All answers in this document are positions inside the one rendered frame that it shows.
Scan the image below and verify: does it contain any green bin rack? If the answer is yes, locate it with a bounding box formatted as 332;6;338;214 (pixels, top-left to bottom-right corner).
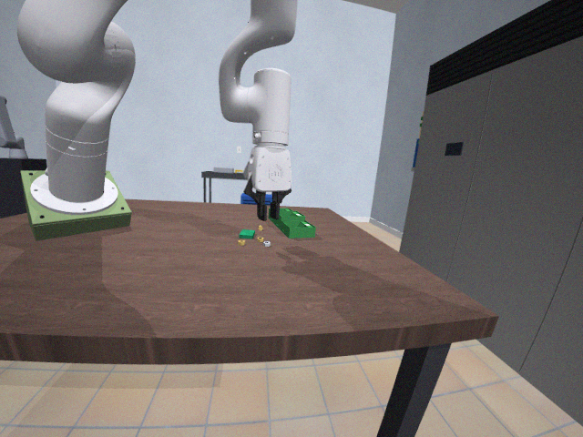
269;208;316;239

